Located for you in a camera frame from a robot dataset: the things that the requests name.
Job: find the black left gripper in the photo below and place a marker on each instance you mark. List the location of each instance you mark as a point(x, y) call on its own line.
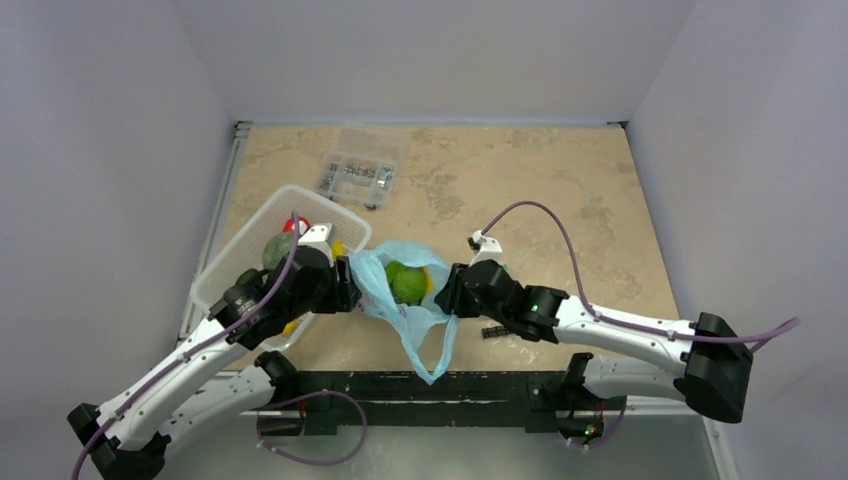
point(344, 291)

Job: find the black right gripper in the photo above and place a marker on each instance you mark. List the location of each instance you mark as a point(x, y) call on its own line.
point(454, 294)

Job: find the blue plastic bag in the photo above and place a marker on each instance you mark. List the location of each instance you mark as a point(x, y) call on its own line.
point(411, 321)

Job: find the green bumpy custard apple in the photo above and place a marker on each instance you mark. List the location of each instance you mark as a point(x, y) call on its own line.
point(409, 286)

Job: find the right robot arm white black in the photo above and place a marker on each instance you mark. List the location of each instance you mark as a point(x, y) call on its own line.
point(702, 363)

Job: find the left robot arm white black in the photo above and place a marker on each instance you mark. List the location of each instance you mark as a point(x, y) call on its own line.
point(129, 436)

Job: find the yellow fake starfruit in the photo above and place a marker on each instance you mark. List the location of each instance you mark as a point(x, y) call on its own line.
point(337, 249)

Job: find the green fake fruit in bag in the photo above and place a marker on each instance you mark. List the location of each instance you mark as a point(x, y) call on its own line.
point(392, 269)

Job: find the yellow fake lemon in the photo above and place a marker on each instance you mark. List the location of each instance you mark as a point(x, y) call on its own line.
point(291, 327)

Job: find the red fake fruit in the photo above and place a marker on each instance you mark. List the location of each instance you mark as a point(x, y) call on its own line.
point(302, 226)

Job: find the white plastic basket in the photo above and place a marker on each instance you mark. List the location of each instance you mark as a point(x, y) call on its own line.
point(265, 218)

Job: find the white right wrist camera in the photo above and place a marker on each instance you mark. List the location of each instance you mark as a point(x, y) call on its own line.
point(483, 248)

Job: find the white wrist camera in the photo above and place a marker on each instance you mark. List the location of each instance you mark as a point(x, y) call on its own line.
point(321, 237)
point(483, 248)

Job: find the black T-handle tool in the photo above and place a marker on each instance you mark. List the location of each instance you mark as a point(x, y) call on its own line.
point(495, 332)

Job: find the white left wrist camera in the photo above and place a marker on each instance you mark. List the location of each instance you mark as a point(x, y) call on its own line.
point(321, 237)

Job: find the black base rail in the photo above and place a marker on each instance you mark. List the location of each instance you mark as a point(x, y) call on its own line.
point(316, 403)

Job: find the aluminium frame rail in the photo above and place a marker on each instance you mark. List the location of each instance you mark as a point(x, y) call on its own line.
point(241, 130)

